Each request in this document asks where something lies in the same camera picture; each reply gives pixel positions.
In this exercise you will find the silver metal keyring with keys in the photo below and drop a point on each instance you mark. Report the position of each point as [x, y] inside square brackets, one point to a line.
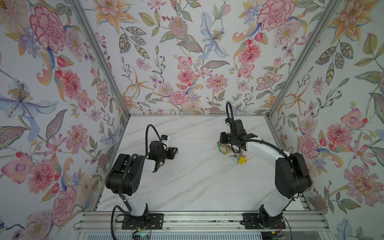
[232, 154]

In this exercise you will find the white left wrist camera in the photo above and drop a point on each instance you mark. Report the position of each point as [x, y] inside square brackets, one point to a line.
[165, 139]

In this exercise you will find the green plastic key tag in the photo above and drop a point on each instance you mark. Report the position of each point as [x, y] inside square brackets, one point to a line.
[221, 150]

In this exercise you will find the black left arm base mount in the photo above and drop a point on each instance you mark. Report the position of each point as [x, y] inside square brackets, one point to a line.
[151, 221]

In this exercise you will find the aluminium corner frame post right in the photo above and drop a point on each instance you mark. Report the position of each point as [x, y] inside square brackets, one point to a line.
[308, 48]

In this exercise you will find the yellow plastic key tag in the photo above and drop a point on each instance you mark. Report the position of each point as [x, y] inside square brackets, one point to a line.
[242, 160]

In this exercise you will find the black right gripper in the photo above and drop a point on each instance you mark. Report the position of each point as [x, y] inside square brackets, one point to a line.
[222, 136]

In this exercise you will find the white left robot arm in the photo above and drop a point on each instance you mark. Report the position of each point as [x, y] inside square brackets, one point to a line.
[125, 176]

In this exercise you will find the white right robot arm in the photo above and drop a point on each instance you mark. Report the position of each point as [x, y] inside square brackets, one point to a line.
[291, 173]

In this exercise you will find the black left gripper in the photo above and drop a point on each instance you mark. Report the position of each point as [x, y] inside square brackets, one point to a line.
[169, 152]

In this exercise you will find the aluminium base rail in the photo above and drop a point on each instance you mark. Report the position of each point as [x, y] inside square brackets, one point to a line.
[293, 221]

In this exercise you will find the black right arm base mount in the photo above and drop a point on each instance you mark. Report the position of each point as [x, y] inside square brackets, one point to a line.
[253, 221]

